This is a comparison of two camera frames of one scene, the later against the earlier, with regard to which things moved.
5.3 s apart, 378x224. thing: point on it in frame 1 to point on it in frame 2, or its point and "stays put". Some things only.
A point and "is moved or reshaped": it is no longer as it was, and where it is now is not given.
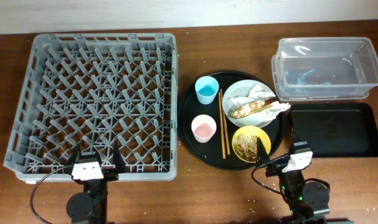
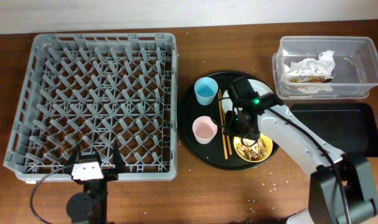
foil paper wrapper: (258, 104) is moved or reshaped
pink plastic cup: (203, 127) stays put
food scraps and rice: (246, 147) stays put
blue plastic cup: (206, 88) stays put
